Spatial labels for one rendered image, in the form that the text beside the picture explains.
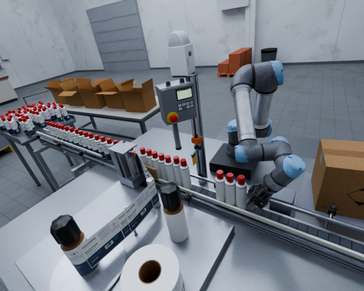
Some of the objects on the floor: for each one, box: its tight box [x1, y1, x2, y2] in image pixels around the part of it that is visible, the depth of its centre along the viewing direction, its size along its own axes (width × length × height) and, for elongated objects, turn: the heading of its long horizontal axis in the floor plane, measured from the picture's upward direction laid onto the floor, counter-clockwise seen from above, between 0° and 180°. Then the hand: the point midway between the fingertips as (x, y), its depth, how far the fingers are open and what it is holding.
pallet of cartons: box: [218, 47, 252, 77], centre depth 682 cm, size 82×120×68 cm
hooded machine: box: [167, 30, 195, 77], centre depth 736 cm, size 73×62×147 cm
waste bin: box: [261, 48, 278, 62], centre depth 663 cm, size 48×48×61 cm
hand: (249, 202), depth 101 cm, fingers closed, pressing on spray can
